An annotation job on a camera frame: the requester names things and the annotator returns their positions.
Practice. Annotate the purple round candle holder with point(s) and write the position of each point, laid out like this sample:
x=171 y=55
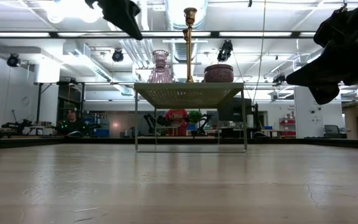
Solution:
x=218 y=74

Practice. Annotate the white round ceiling duct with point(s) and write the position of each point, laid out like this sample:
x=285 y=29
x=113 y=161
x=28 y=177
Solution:
x=172 y=12

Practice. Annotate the red fabric item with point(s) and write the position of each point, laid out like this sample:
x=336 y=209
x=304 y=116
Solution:
x=177 y=119

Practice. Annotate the large black background monitor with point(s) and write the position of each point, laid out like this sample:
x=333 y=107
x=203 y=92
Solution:
x=233 y=112

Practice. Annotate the tall gold candlestick holder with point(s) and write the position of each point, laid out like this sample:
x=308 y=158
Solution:
x=190 y=15

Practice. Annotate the black aluminium table frame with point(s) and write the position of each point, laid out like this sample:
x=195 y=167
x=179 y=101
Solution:
x=73 y=142

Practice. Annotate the green perforated metal shelf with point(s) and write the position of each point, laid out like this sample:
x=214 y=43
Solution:
x=188 y=93

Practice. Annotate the small background potted plant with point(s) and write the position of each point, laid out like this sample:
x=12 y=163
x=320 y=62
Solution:
x=194 y=115

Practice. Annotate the blue storage crate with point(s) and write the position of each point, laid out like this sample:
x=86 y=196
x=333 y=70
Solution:
x=101 y=129

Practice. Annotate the black overhead frame beam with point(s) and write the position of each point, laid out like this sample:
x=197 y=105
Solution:
x=214 y=34

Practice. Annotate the pink ribbed glass candle holder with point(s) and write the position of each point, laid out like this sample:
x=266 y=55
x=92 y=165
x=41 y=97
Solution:
x=160 y=67

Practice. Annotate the black table stand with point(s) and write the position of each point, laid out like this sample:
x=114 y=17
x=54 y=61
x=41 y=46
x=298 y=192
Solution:
x=39 y=102

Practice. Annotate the black ceiling spotlight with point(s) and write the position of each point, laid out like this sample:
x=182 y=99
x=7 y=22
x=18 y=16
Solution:
x=225 y=49
x=279 y=78
x=117 y=55
x=12 y=60

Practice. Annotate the grey office chair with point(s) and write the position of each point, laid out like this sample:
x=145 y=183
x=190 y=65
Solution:
x=332 y=130

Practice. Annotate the white cabinet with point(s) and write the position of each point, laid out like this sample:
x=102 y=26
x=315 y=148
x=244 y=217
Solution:
x=304 y=115

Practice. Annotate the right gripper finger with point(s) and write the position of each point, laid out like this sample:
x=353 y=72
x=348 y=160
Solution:
x=319 y=74
x=325 y=93

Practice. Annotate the background black robot arm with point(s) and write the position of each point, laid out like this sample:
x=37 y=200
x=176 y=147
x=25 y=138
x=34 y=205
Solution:
x=158 y=119
x=17 y=124

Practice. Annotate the red storage shelf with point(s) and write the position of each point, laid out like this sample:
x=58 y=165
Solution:
x=287 y=124

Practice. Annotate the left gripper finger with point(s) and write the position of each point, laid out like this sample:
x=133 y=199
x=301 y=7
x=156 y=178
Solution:
x=132 y=26

